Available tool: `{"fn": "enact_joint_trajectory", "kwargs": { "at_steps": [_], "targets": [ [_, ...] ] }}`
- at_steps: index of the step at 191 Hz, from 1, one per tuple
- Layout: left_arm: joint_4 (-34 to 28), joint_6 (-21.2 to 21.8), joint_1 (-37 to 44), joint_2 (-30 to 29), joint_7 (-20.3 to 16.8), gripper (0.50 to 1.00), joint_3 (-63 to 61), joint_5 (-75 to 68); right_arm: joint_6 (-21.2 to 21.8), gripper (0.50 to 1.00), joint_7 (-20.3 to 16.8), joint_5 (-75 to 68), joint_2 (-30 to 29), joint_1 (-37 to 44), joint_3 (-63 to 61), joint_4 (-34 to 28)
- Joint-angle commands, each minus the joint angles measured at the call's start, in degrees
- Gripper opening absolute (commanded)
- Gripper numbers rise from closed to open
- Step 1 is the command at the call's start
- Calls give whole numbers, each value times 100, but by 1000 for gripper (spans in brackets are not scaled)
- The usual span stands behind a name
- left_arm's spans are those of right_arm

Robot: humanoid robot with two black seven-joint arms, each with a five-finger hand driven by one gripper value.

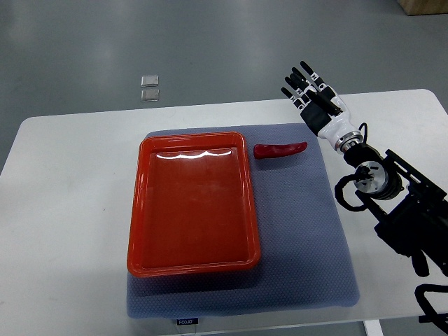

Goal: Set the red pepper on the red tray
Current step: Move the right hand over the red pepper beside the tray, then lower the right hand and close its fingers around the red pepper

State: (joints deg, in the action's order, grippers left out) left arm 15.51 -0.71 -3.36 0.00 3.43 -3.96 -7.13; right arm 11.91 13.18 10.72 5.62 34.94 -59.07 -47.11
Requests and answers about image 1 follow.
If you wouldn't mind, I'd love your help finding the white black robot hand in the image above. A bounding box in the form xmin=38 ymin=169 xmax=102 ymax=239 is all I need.
xmin=281 ymin=61 xmax=363 ymax=153

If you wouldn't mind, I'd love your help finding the red pepper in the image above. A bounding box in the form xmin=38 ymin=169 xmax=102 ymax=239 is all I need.
xmin=253 ymin=142 xmax=308 ymax=160

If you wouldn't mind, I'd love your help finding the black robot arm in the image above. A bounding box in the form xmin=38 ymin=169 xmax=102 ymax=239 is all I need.
xmin=335 ymin=123 xmax=447 ymax=277

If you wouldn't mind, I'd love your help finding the red plastic tray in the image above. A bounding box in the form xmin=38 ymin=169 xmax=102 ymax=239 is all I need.
xmin=127 ymin=132 xmax=261 ymax=279

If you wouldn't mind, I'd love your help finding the cardboard box corner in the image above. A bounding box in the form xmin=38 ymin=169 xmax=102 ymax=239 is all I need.
xmin=398 ymin=0 xmax=447 ymax=16

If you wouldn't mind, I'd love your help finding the blue grey mesh mat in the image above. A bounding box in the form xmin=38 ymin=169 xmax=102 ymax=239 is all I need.
xmin=127 ymin=123 xmax=360 ymax=319

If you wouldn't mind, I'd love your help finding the upper floor socket plate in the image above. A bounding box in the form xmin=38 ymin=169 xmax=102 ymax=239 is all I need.
xmin=141 ymin=75 xmax=159 ymax=88

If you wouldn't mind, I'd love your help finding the white table leg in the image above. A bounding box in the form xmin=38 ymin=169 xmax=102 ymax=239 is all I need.
xmin=363 ymin=319 xmax=384 ymax=336

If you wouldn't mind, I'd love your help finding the black table label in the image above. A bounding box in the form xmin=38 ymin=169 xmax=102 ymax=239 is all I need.
xmin=176 ymin=318 xmax=199 ymax=326

